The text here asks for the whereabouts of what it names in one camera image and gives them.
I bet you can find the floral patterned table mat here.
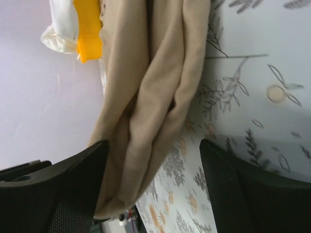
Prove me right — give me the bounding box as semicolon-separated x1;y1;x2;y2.
127;0;311;233

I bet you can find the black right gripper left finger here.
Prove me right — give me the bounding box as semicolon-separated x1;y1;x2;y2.
0;141;109;233

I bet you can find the white crumpled t shirt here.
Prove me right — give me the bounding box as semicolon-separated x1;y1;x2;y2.
40;0;79;54

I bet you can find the beige t shirt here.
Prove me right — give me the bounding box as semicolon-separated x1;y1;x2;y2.
89;0;211;219

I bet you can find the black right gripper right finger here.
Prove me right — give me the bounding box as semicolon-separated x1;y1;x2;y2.
200;139;311;233

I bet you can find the yellow plastic bin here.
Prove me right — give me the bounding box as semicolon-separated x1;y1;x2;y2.
73;0;103;63

